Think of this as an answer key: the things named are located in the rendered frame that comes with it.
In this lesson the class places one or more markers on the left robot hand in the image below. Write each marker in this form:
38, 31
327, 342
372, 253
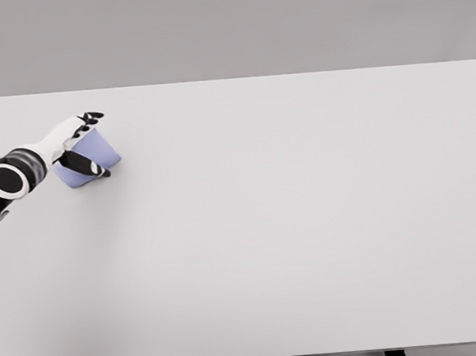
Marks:
66, 132

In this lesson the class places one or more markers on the lavender cup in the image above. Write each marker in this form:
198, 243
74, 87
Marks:
98, 152

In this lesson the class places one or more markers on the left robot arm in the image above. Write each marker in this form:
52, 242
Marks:
9, 179

